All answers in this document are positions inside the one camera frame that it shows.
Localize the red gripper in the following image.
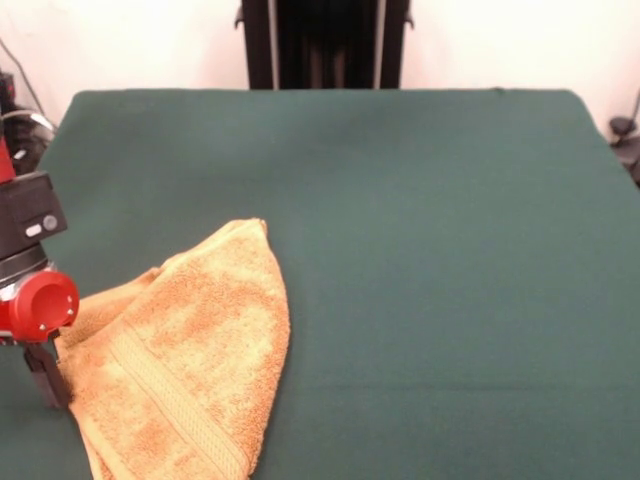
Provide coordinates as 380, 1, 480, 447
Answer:
0, 269, 81, 410

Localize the orange terry towel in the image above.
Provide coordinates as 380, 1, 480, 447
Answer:
54, 216, 293, 480

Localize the dark green table cloth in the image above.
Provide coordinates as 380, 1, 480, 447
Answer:
0, 88, 640, 480

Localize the black equipment base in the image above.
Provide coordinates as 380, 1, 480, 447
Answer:
619, 144, 640, 190

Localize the black cable bundle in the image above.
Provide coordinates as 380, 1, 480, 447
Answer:
0, 99, 57, 176

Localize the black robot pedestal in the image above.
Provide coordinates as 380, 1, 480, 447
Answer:
234, 0, 416, 91

